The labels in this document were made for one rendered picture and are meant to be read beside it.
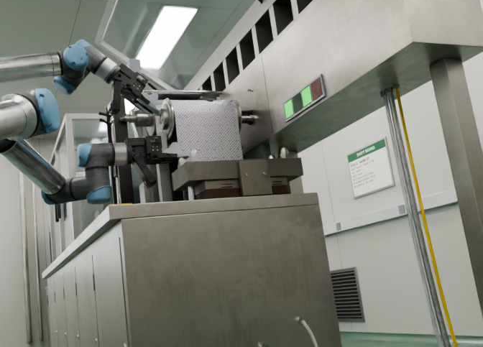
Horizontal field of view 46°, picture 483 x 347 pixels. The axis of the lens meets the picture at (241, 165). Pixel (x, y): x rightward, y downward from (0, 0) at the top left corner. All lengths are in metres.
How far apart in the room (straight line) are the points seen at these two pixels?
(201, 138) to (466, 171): 0.91
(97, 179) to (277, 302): 0.67
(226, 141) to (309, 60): 0.44
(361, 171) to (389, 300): 1.22
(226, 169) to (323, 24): 0.53
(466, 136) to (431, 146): 3.28
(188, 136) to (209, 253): 0.50
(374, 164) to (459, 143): 3.86
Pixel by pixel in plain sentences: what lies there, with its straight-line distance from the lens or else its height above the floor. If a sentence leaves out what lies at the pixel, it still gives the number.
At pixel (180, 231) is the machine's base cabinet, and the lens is 1.61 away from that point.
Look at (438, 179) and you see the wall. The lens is 4.75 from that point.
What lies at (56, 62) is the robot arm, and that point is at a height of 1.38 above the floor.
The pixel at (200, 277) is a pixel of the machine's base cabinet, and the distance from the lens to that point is 1.62.
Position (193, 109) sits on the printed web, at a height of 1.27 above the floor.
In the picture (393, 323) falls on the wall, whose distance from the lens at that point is 5.42.
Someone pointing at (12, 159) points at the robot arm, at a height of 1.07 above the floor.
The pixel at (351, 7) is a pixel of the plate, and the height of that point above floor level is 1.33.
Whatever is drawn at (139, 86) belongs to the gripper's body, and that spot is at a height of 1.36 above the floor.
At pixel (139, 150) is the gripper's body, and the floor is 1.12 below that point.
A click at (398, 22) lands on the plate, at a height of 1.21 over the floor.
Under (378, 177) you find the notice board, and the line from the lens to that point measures 5.30.
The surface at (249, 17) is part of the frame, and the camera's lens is 2.21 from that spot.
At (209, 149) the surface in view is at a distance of 1.98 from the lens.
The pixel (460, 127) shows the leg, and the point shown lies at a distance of 1.51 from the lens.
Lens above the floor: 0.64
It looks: 12 degrees up
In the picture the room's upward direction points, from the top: 8 degrees counter-clockwise
